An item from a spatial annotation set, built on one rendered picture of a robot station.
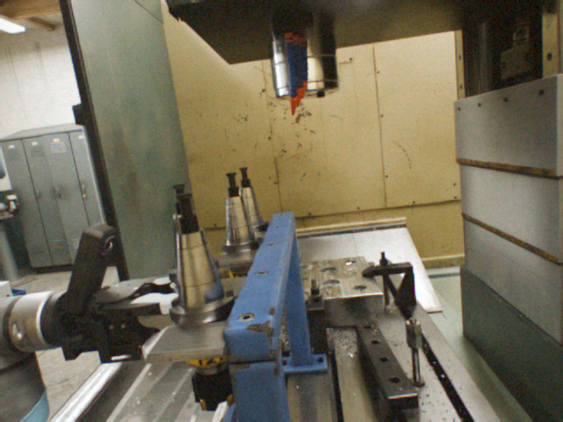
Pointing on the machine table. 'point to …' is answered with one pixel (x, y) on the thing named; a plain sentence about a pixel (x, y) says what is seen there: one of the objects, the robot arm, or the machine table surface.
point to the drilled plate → (343, 302)
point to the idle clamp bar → (385, 372)
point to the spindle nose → (325, 83)
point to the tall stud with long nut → (414, 349)
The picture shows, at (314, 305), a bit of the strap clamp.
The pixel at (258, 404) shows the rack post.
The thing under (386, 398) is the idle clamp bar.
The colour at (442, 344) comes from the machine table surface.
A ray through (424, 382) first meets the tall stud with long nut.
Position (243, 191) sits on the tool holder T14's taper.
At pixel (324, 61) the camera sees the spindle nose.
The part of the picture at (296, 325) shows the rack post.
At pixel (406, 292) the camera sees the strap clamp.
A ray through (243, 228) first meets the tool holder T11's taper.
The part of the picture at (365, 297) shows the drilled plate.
